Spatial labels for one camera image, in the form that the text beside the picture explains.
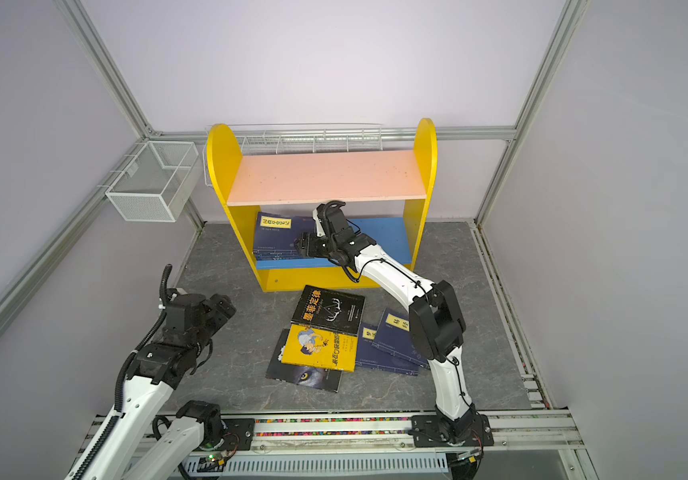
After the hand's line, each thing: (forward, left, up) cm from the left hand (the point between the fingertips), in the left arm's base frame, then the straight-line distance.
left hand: (221, 310), depth 77 cm
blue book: (+24, -12, +3) cm, 27 cm away
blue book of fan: (-9, -39, -15) cm, 43 cm away
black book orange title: (+6, -28, -15) cm, 32 cm away
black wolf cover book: (-14, -23, -17) cm, 31 cm away
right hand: (+18, -21, +3) cm, 28 cm away
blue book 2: (+18, -12, 0) cm, 22 cm away
